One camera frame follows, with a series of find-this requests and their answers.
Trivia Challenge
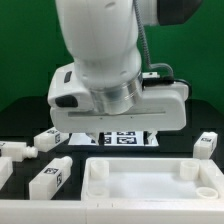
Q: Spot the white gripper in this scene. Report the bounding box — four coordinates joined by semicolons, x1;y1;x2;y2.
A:
50;82;187;144

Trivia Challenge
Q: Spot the white desk tabletop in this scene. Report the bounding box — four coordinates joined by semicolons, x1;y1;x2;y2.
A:
81;157;224;201

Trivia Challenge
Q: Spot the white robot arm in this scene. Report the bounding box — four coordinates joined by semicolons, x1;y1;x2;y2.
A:
48;0;203;139

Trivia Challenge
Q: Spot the white fiducial marker sheet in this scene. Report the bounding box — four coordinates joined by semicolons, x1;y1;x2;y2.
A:
69;131;158;147

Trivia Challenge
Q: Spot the white left border block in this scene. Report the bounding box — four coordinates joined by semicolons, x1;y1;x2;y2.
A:
0;157;13;190

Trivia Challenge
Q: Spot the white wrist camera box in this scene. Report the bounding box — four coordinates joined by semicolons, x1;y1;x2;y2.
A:
48;63;94;112

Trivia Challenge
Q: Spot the grey arm cable hose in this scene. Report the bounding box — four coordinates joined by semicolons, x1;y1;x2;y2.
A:
133;0;175;78

